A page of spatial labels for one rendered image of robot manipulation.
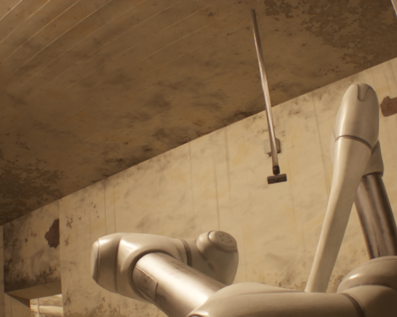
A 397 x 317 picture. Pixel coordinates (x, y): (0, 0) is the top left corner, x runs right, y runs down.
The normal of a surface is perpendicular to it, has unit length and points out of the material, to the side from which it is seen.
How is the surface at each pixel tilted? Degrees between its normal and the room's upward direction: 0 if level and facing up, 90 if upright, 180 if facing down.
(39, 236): 90
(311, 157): 90
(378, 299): 65
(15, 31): 180
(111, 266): 113
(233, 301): 38
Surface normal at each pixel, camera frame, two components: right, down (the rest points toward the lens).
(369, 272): -0.38, -0.83
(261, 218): -0.64, -0.29
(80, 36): 0.06, 0.91
